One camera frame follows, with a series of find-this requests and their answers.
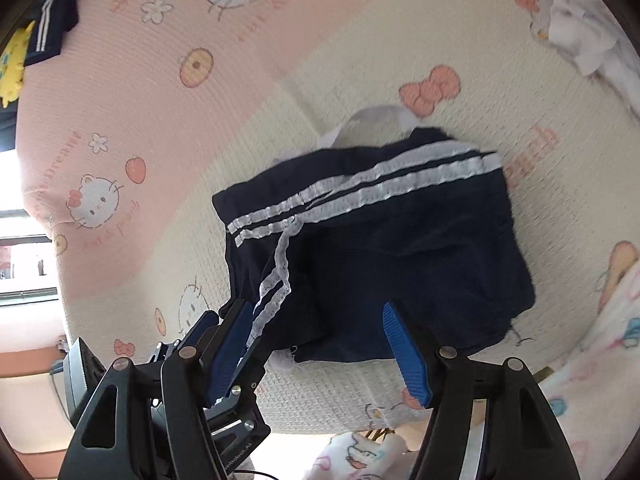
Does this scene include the navy shorts white stripes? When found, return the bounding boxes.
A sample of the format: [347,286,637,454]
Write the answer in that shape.
[213,125,536,370]

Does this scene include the white and dark clothes pile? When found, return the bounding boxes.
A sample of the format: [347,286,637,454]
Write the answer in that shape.
[529,0,639,114]

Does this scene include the pink cream Hello Kitty blanket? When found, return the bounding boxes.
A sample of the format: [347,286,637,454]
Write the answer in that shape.
[14,0,640,436]

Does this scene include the yellow plush toy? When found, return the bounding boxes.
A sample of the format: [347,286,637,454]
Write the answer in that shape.
[0,21,35,108]

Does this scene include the navy striped garment on sofa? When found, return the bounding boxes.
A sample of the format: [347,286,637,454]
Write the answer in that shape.
[25,0,79,66]

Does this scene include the black cable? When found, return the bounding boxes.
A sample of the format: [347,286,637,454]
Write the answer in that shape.
[226,468,281,480]

